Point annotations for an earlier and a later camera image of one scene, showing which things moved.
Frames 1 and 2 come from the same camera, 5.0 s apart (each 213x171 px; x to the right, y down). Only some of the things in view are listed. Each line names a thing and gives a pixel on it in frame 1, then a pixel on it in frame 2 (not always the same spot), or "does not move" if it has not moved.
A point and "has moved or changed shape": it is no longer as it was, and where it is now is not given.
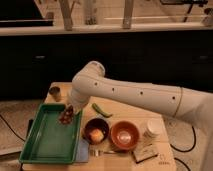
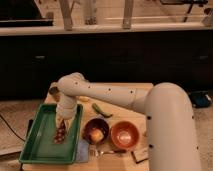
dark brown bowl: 92,124 does not move
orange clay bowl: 124,135 does not move
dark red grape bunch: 66,117 has moved or changed shape
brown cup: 55,91 does not move
